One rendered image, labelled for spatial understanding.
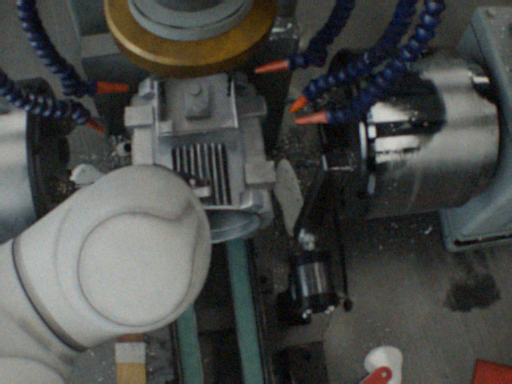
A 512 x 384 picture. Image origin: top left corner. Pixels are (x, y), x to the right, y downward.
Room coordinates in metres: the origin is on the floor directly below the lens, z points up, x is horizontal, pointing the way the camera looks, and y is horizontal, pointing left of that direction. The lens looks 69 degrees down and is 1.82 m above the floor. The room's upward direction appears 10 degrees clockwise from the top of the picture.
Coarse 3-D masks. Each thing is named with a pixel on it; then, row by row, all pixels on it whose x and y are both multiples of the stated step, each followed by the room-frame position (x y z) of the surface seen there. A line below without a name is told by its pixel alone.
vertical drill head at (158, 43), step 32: (128, 0) 0.36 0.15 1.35; (160, 0) 0.35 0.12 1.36; (192, 0) 0.35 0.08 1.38; (224, 0) 0.37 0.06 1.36; (256, 0) 0.39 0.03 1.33; (128, 32) 0.33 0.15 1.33; (160, 32) 0.33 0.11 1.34; (192, 32) 0.33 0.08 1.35; (224, 32) 0.35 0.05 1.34; (256, 32) 0.35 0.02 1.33; (160, 64) 0.30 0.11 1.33; (192, 64) 0.31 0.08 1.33; (224, 64) 0.32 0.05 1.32
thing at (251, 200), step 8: (144, 80) 0.42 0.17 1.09; (152, 80) 0.42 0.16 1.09; (240, 80) 0.44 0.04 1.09; (144, 88) 0.41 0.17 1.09; (152, 88) 0.41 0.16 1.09; (240, 88) 0.44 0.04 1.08; (144, 96) 0.40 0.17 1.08; (152, 96) 0.41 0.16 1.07; (248, 192) 0.28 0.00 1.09; (256, 192) 0.29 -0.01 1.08; (240, 200) 0.27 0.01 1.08; (248, 200) 0.27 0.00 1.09; (256, 200) 0.28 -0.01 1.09; (248, 208) 0.27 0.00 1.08; (256, 208) 0.27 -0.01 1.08; (256, 232) 0.27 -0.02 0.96
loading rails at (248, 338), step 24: (240, 240) 0.27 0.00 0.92; (240, 264) 0.23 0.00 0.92; (240, 288) 0.20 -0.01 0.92; (264, 288) 0.22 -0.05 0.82; (192, 312) 0.15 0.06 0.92; (216, 312) 0.17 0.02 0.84; (240, 312) 0.16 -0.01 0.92; (264, 312) 0.17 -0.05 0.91; (192, 336) 0.11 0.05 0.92; (240, 336) 0.12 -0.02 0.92; (264, 336) 0.13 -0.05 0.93; (192, 360) 0.07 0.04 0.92; (240, 360) 0.09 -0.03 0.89; (264, 360) 0.09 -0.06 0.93
